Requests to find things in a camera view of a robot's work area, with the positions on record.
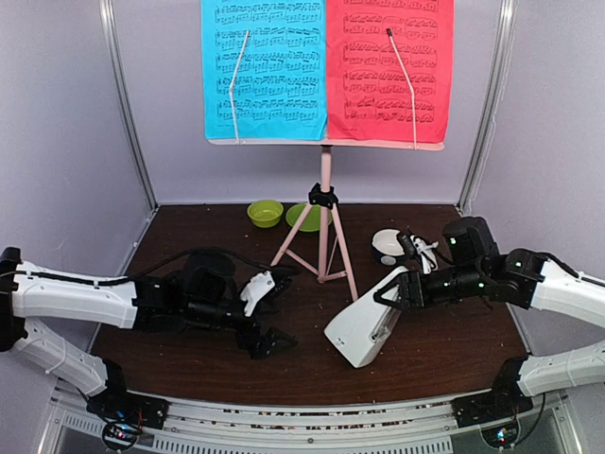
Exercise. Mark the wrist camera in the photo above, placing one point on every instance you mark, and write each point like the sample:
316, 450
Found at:
259, 286
416, 247

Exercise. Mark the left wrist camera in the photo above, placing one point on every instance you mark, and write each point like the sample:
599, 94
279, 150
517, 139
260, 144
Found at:
259, 286

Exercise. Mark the red sheet music paper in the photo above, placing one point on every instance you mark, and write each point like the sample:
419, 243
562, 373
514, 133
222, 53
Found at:
389, 70

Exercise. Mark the white metronome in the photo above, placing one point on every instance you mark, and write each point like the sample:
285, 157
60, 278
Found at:
359, 331

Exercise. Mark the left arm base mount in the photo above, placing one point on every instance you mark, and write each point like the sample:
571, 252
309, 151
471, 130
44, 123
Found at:
117, 404

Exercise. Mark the aluminium front rail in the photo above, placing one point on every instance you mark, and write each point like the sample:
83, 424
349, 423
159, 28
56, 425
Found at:
426, 425

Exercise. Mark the lime green bowl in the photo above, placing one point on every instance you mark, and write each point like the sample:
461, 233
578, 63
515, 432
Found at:
265, 213

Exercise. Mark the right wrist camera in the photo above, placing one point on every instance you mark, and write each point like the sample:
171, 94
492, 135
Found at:
416, 247

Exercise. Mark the left aluminium frame post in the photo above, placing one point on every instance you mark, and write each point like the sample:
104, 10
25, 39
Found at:
108, 23

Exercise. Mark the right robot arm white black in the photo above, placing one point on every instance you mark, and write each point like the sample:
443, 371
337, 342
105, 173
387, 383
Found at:
522, 278

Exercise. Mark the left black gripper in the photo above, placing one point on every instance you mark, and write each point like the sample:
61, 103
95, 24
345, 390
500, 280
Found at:
260, 349

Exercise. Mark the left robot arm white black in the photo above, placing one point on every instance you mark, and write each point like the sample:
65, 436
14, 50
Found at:
207, 288

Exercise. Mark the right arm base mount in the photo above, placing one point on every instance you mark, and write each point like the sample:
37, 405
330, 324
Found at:
503, 400

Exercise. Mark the right aluminium frame post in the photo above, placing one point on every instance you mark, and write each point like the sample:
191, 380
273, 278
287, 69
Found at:
496, 87

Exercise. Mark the blue sheet music paper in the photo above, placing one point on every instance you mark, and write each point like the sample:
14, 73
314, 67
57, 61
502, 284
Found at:
263, 70

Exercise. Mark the pink music stand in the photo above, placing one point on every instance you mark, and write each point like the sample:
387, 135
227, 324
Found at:
322, 194

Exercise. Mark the white and navy bowl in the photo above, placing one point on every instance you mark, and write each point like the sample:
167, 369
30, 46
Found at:
386, 248

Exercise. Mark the aluminium frame post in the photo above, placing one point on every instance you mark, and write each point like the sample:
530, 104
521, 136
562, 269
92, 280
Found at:
108, 23
496, 87

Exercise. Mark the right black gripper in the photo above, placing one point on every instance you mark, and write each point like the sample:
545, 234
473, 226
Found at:
405, 280

